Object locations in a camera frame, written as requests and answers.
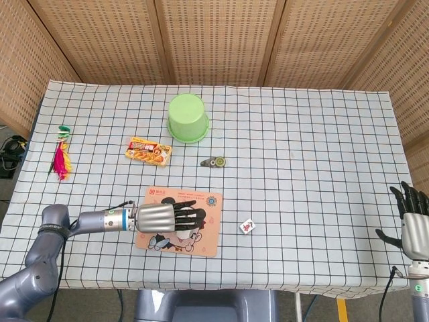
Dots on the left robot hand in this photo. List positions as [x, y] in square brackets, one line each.
[155, 218]

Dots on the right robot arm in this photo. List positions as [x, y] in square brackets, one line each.
[420, 288]

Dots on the blue checked tablecloth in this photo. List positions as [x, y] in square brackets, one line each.
[285, 174]

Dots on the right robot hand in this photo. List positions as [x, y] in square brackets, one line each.
[415, 236]

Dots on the orange cartoon girl mouse pad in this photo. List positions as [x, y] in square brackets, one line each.
[204, 239]

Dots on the black equipment on floor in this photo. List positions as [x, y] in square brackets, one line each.
[11, 152]

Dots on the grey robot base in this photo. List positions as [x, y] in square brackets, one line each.
[204, 307]

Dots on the woven bamboo folding screen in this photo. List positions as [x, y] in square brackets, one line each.
[218, 37]

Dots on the grey correction tape dispenser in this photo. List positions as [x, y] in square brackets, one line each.
[214, 162]

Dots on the white mahjong tile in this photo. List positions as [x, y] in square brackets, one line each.
[248, 226]

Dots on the yellow curry box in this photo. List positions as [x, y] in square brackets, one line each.
[148, 151]

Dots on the colourful feather shuttlecock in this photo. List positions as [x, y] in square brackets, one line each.
[61, 159]

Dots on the green plastic bucket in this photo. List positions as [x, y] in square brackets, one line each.
[187, 115]

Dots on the white table leg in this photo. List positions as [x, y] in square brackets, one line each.
[298, 307]

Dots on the yellow floor tape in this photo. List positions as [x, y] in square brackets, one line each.
[342, 310]

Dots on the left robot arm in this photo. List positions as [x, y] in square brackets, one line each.
[50, 255]

